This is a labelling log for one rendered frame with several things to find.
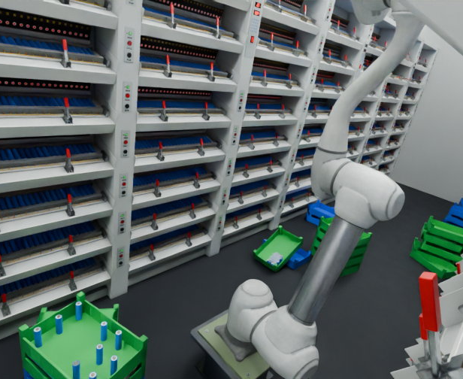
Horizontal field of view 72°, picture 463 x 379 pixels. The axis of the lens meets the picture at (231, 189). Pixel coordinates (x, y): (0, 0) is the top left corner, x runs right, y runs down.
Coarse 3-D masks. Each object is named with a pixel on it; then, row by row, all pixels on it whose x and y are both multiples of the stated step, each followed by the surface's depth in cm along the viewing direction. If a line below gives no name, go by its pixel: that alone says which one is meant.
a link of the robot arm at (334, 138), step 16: (400, 16) 80; (400, 32) 82; (416, 32) 81; (400, 48) 83; (384, 64) 87; (368, 80) 92; (352, 96) 97; (336, 112) 102; (352, 112) 102; (336, 128) 103; (320, 144) 108; (336, 144) 105
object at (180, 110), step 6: (138, 108) 145; (144, 108) 148; (150, 108) 150; (156, 108) 152; (162, 108) 155; (168, 108) 157; (174, 108) 160; (180, 108) 163; (186, 108) 165; (192, 108) 168; (198, 108) 171; (204, 108) 174; (210, 108) 177; (216, 108) 181
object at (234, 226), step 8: (248, 208) 251; (256, 208) 256; (264, 208) 259; (272, 208) 262; (232, 216) 236; (240, 216) 239; (248, 216) 247; (256, 216) 250; (264, 216) 255; (272, 216) 260; (224, 224) 228; (232, 224) 231; (240, 224) 236; (248, 224) 239; (256, 224) 248; (224, 232) 222; (232, 232) 228
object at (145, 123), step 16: (144, 96) 157; (160, 96) 163; (176, 96) 169; (192, 96) 177; (208, 96) 185; (224, 112) 182; (144, 128) 144; (160, 128) 151; (176, 128) 157; (192, 128) 165; (208, 128) 173
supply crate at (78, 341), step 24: (72, 312) 105; (96, 312) 104; (24, 336) 90; (48, 336) 97; (72, 336) 99; (96, 336) 100; (144, 336) 94; (48, 360) 85; (72, 360) 92; (120, 360) 94
